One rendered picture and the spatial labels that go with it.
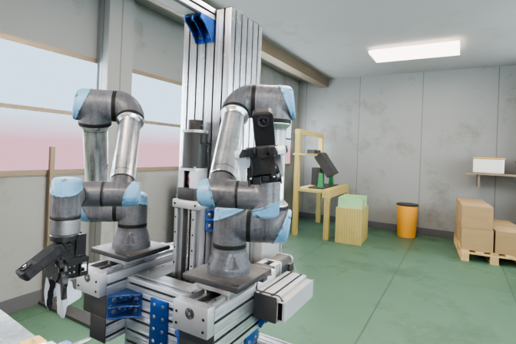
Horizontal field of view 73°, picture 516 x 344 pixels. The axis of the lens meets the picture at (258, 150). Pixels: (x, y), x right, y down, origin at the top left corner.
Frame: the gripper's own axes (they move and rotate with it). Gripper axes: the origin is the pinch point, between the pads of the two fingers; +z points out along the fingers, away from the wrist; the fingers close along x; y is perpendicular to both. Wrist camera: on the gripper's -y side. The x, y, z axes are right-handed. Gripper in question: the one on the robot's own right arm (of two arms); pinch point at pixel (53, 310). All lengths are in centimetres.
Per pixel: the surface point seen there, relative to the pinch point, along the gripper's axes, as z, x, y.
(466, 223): 48, -58, 539
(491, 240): 67, -88, 543
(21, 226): 28, 242, 84
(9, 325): 21, 45, 6
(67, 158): -31, 243, 121
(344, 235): 87, 110, 503
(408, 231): 88, 37, 621
